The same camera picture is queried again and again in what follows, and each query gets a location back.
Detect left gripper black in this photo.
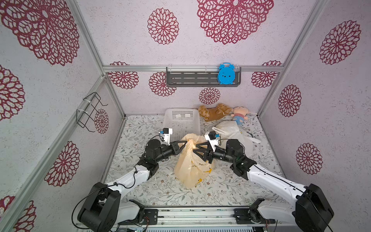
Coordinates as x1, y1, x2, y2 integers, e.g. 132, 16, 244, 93
155, 141, 187, 163

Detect beige plastic bag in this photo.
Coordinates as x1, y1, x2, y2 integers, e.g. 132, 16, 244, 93
174, 133, 215, 189

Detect white plastic bag lemon print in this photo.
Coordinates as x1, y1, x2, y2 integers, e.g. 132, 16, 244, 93
212, 121, 261, 157

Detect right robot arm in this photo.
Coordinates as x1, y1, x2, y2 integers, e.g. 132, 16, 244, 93
193, 139, 334, 232

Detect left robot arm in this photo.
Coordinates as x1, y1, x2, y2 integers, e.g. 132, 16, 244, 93
77, 138, 187, 232

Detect white perforated plastic basket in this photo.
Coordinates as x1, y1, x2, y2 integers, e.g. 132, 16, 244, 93
163, 108, 201, 142

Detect brown teddy bear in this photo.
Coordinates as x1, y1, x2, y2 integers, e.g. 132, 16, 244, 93
198, 103, 232, 122

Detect pink doll blue outfit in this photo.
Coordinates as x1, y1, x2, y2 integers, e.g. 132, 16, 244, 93
231, 106, 250, 126

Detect blue alarm clock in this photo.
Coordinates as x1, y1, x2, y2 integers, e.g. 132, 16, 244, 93
217, 63, 236, 85

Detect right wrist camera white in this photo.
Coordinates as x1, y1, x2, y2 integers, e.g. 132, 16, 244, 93
204, 131, 220, 152

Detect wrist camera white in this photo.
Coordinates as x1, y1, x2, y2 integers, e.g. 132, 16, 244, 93
204, 131, 220, 152
159, 128, 173, 145

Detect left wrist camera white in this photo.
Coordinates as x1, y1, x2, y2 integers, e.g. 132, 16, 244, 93
159, 128, 173, 145

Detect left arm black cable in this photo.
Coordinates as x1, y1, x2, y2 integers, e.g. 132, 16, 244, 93
71, 166, 138, 230

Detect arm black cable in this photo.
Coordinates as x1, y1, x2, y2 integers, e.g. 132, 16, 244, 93
71, 166, 138, 230
254, 163, 334, 232

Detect grey wall shelf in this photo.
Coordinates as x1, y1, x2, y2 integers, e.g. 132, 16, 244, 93
166, 68, 241, 88

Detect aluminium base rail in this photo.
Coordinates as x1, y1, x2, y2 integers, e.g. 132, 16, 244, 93
74, 205, 319, 232

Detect black wire wall rack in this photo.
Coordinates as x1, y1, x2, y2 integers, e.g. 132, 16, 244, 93
75, 92, 108, 133

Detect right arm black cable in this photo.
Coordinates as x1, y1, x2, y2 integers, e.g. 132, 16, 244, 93
254, 163, 334, 232

